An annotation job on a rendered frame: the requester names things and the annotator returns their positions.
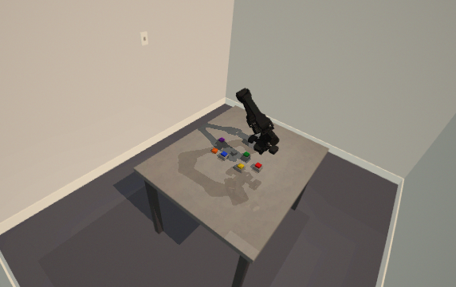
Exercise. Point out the green button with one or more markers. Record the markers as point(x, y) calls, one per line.
point(246, 156)

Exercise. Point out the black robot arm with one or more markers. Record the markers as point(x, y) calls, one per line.
point(262, 122)

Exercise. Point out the yellow button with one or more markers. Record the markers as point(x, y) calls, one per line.
point(240, 168)

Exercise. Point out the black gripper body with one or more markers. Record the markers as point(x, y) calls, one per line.
point(272, 149)

